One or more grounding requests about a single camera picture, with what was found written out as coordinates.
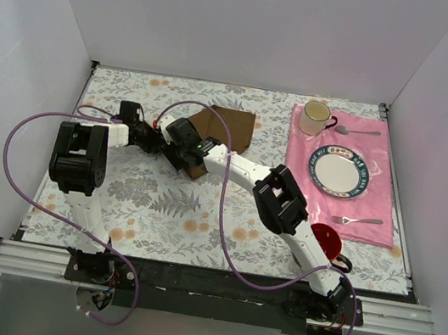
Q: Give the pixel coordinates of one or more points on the silver fork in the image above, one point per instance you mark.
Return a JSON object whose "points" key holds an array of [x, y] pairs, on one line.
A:
{"points": [[343, 220]]}

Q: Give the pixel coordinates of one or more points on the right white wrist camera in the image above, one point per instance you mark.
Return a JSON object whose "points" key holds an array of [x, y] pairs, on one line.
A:
{"points": [[161, 128]]}

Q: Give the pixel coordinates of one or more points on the floral tablecloth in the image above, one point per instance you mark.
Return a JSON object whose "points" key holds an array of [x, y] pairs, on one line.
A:
{"points": [[151, 211]]}

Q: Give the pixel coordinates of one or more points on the silver spoon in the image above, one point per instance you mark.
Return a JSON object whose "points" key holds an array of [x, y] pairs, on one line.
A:
{"points": [[346, 131]]}

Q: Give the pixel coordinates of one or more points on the black base bar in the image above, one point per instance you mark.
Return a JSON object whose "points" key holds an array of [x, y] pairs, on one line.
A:
{"points": [[206, 293]]}

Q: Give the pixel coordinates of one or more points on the cream enamel mug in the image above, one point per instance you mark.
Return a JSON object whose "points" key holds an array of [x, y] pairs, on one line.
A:
{"points": [[316, 117]]}

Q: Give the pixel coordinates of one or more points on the brown cloth napkin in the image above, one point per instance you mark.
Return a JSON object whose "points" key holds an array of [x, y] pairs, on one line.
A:
{"points": [[239, 123]]}

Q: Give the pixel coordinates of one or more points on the red interior dark mug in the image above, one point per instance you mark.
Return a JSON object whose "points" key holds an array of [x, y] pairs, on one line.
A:
{"points": [[331, 243]]}

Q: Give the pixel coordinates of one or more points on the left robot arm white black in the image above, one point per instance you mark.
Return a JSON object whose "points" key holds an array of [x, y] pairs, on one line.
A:
{"points": [[78, 167]]}

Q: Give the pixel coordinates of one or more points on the pink satin cloth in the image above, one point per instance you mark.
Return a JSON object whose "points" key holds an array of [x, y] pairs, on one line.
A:
{"points": [[376, 202]]}

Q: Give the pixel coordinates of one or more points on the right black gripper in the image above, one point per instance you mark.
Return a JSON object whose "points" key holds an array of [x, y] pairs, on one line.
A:
{"points": [[175, 158]]}

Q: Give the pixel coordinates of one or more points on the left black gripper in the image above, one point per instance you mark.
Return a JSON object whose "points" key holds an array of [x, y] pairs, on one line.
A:
{"points": [[153, 141]]}

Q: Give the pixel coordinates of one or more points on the white plate dark rim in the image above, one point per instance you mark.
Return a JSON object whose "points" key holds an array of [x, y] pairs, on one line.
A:
{"points": [[338, 172]]}

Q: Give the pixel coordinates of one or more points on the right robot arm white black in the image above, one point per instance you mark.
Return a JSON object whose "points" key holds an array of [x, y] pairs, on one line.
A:
{"points": [[280, 204]]}

